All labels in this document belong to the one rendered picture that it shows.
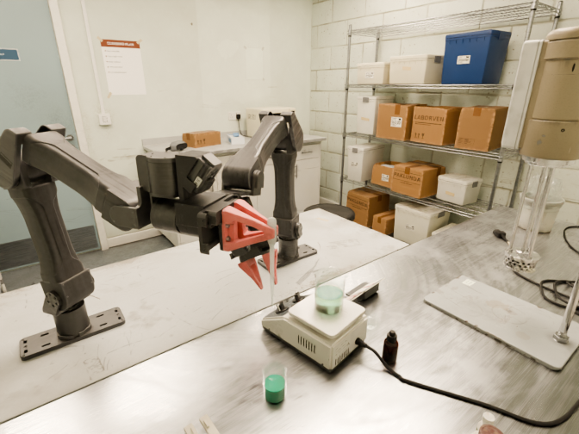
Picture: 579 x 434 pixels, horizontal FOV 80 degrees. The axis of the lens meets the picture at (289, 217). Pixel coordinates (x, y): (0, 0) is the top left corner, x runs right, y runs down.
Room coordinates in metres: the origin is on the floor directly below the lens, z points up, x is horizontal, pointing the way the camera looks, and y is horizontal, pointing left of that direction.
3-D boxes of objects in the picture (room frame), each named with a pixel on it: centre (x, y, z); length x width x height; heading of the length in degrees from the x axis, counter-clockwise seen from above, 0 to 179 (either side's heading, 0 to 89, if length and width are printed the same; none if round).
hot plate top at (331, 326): (0.60, -0.08, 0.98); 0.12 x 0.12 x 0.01; 47
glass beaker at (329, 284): (0.60, -0.08, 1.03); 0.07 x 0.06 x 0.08; 96
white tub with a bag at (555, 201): (1.25, -0.96, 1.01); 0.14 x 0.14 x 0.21
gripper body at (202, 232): (0.51, 0.13, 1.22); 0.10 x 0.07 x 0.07; 160
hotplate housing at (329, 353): (0.62, -0.06, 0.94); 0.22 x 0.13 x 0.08; 47
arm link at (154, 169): (0.54, 0.22, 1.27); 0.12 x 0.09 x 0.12; 70
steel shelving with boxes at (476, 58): (2.89, -1.09, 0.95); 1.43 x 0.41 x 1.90; 37
